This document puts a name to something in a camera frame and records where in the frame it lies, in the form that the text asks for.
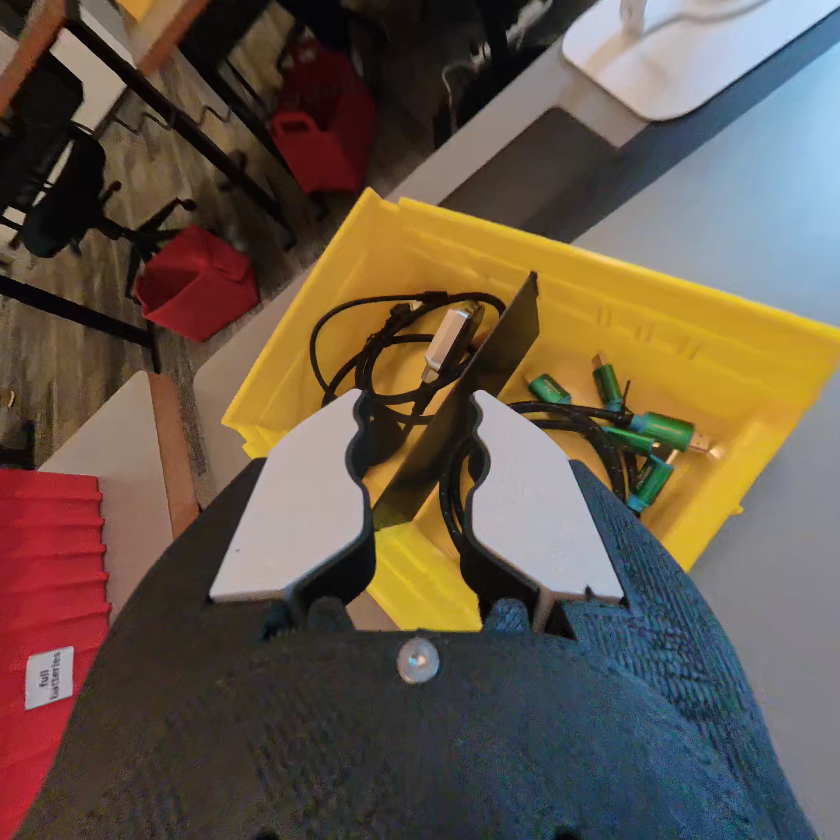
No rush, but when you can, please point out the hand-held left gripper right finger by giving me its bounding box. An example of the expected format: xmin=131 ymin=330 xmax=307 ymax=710
xmin=458 ymin=389 xmax=627 ymax=634

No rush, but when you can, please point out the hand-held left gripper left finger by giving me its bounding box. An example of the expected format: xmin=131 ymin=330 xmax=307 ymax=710
xmin=207 ymin=387 xmax=378 ymax=610

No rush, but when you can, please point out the yellow plastic bin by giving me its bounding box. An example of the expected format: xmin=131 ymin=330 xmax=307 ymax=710
xmin=222 ymin=187 xmax=840 ymax=634

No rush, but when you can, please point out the white side table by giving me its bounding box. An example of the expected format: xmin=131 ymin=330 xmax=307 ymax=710
xmin=36 ymin=371 xmax=201 ymax=624

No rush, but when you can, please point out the black bin divider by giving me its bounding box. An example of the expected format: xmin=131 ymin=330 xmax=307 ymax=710
xmin=371 ymin=270 xmax=540 ymax=529

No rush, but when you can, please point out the red fabric storage bin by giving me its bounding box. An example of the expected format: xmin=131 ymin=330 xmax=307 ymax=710
xmin=269 ymin=39 xmax=378 ymax=194
xmin=133 ymin=225 xmax=259 ymax=344

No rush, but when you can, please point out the red fabric bin white label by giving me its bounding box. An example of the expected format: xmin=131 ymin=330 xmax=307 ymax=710
xmin=0 ymin=469 xmax=111 ymax=840

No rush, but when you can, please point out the black office chair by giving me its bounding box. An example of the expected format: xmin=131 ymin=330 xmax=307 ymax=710
xmin=16 ymin=128 xmax=198 ymax=280

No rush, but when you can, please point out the white stand base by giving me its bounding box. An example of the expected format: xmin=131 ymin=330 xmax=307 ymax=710
xmin=561 ymin=0 xmax=824 ymax=123

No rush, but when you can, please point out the wood edged desk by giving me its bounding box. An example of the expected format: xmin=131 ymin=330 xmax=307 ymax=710
xmin=0 ymin=0 xmax=332 ymax=253

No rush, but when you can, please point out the black cable silver plug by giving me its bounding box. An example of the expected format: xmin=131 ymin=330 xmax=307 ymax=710
xmin=308 ymin=290 xmax=509 ymax=463

